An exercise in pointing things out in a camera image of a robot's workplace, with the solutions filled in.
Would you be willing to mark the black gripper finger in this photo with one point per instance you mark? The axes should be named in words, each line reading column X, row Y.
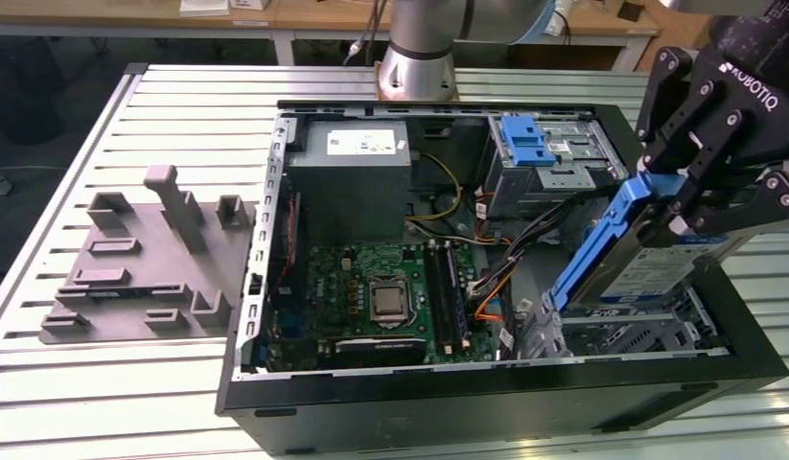
column 739, row 211
column 682, row 134

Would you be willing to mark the hard disk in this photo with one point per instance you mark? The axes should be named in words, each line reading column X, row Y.
column 650, row 273

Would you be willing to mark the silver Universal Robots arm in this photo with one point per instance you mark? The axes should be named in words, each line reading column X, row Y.
column 420, row 67

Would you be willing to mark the metal disk bay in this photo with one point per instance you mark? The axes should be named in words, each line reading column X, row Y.
column 624, row 322

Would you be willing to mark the blue drive latch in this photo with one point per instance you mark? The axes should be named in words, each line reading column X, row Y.
column 526, row 144

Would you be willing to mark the metal optical drive cage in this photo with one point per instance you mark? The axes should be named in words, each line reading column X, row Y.
column 516, row 191

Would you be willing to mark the black RAM slot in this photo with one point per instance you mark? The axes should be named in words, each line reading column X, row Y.
column 446, row 297
column 436, row 297
column 454, row 297
column 463, row 297

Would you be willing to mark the white PSU label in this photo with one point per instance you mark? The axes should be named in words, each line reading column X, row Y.
column 363, row 141

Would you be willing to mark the grey power supply unit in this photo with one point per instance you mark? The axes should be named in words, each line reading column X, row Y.
column 349, row 201

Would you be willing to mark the CPU socket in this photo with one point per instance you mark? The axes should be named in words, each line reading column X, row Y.
column 388, row 280

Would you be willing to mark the silver CPU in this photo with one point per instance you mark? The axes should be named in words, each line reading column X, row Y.
column 389, row 301

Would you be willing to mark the green motherboard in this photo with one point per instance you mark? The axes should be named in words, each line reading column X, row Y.
column 343, row 268

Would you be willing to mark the black PC case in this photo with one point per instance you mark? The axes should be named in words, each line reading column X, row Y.
column 434, row 407

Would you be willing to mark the black graphics card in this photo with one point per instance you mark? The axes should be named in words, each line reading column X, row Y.
column 381, row 352

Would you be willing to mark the small white box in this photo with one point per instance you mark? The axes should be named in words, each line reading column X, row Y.
column 251, row 4

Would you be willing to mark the wooden desk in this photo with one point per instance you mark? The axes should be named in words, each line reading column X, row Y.
column 177, row 21

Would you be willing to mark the grey parts rack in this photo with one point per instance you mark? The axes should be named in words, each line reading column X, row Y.
column 145, row 268

